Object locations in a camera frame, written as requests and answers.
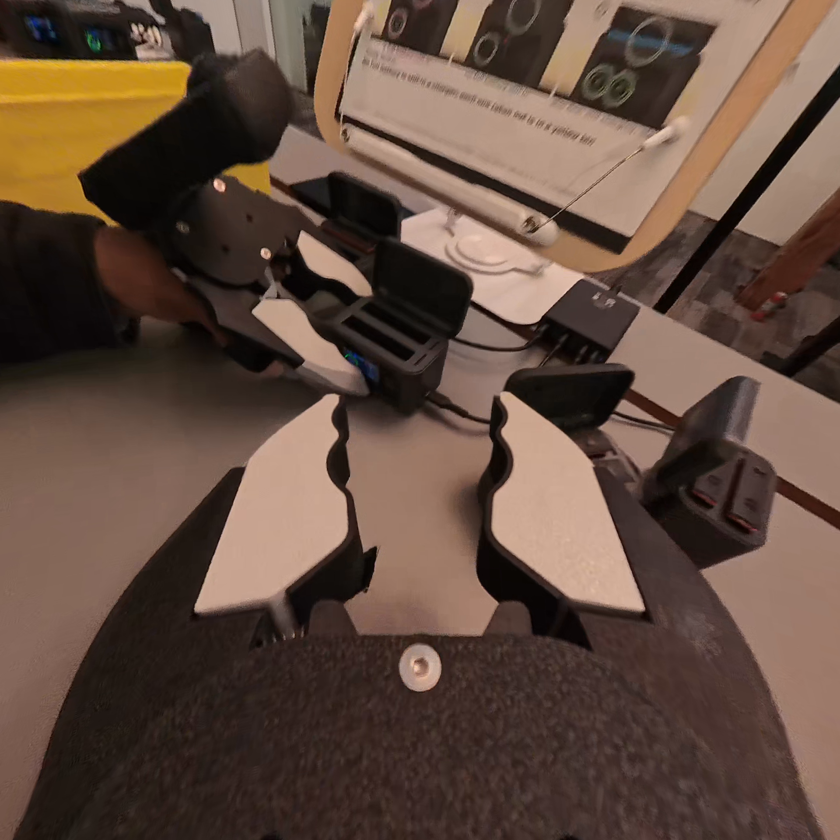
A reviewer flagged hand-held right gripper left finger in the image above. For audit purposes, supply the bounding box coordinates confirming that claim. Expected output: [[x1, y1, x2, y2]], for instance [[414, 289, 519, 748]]
[[194, 394, 379, 636]]

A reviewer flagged person's left forearm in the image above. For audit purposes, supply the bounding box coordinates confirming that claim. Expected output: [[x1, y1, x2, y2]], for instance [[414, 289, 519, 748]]
[[0, 200, 129, 365]]

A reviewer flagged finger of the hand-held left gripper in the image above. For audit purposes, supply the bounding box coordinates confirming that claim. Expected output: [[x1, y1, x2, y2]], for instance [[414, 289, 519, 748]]
[[295, 231, 375, 299], [251, 297, 373, 399]]

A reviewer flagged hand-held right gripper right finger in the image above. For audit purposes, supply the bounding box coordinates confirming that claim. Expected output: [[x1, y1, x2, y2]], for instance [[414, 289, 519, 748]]
[[476, 392, 648, 636]]

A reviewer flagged white round board stand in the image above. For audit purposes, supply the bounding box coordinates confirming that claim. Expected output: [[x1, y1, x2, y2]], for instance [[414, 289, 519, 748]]
[[443, 206, 549, 278]]

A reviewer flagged wooden sign board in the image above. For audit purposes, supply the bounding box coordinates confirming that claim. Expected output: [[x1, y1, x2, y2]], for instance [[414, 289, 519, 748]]
[[314, 0, 818, 274]]

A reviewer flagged black pole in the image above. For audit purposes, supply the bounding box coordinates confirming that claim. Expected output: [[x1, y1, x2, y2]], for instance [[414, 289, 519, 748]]
[[653, 77, 840, 314]]

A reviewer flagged wooden furniture leg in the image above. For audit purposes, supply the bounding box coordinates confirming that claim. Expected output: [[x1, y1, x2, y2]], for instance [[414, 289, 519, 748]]
[[738, 210, 840, 312]]

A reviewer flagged white clamp bar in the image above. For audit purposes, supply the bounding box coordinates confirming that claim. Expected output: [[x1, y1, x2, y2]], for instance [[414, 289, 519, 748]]
[[341, 125, 560, 248]]

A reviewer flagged black charging hub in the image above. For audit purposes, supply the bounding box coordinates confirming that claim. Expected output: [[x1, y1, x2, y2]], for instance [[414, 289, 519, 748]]
[[541, 279, 642, 363]]

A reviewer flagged black screen device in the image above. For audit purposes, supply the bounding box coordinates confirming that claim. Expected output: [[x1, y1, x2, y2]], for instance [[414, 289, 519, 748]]
[[69, 13, 142, 61], [0, 0, 80, 60]]

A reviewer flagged person's left hand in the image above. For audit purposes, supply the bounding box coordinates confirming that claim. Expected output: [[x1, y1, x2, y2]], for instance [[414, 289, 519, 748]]
[[92, 225, 227, 349]]

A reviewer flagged yellow storage bin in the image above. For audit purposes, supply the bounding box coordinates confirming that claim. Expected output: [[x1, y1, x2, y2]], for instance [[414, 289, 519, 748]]
[[0, 59, 271, 227]]

